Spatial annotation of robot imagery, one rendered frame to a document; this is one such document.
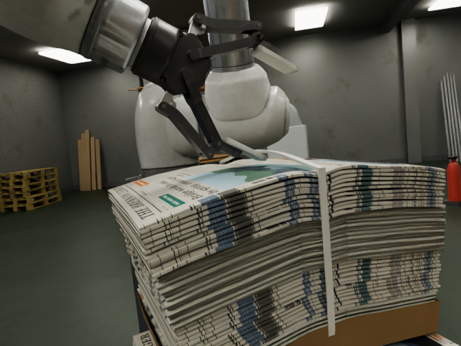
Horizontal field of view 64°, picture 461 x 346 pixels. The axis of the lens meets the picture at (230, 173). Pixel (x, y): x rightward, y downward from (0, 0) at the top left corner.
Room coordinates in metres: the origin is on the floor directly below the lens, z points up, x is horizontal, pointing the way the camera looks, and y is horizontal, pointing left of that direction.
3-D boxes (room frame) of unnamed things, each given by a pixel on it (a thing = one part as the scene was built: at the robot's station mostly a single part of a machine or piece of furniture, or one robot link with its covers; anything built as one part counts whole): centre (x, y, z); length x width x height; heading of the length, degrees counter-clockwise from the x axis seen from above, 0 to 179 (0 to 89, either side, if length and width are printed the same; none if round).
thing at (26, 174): (8.11, 4.43, 0.39); 1.10 x 0.76 x 0.78; 170
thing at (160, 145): (0.98, 0.15, 1.17); 0.18 x 0.16 x 0.22; 82
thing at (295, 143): (7.76, -1.26, 0.84); 0.84 x 0.75 x 1.67; 79
